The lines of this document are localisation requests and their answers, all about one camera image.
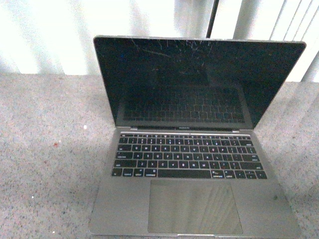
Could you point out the grey laptop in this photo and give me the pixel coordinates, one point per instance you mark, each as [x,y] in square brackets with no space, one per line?
[184,159]

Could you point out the blue desk lamp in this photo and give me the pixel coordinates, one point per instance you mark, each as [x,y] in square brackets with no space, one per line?
[212,18]

